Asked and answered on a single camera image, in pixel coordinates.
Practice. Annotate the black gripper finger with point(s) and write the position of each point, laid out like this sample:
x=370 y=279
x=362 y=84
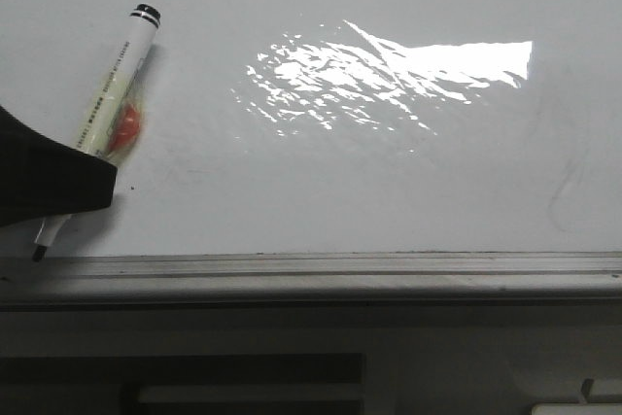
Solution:
x=40 y=177

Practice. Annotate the white black whiteboard marker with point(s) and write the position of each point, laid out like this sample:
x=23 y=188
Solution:
x=119 y=82

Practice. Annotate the red magnet taped to marker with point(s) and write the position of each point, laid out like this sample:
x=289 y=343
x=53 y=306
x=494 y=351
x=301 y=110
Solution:
x=127 y=131

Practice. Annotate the white glossy whiteboard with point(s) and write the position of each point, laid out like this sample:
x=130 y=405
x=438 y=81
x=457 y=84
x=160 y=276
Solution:
x=327 y=126

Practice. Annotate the grey aluminium whiteboard tray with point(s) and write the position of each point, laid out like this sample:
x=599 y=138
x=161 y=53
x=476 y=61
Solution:
x=299 y=278

